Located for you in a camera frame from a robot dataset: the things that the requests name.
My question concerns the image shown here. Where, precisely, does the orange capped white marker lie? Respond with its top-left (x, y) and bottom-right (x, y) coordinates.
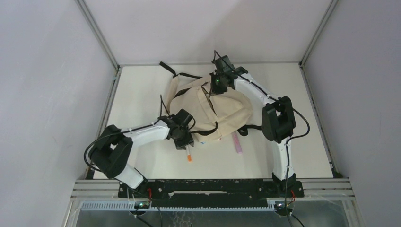
top-left (185, 146), bottom-right (192, 163)

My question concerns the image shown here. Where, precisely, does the beige canvas backpack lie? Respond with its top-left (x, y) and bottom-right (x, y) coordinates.
top-left (160, 62), bottom-right (261, 142)

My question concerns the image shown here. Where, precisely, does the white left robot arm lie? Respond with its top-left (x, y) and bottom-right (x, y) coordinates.
top-left (84, 109), bottom-right (194, 197)

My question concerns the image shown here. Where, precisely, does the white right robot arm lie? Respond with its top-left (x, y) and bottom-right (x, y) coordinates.
top-left (211, 53), bottom-right (311, 197)

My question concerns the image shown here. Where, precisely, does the pink highlighter pen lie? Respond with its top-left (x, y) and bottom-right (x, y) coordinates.
top-left (231, 131), bottom-right (243, 154)

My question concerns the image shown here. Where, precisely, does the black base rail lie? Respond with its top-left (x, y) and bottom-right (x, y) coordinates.
top-left (118, 178), bottom-right (305, 209)

